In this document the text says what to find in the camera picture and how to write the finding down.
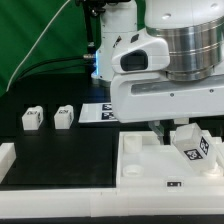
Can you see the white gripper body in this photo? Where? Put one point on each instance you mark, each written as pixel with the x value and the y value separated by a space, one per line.
pixel 168 74

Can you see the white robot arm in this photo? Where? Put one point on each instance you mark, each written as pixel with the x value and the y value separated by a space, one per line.
pixel 118 22

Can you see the white square tabletop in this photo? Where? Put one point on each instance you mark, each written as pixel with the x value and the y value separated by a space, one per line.
pixel 143 162

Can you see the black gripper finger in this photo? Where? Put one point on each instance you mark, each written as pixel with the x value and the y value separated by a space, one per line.
pixel 158 129

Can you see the white obstacle fence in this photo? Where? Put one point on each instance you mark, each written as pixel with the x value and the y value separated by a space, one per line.
pixel 102 202

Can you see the paper sheet with four tags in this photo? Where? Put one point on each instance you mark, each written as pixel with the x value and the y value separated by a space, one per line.
pixel 96 112

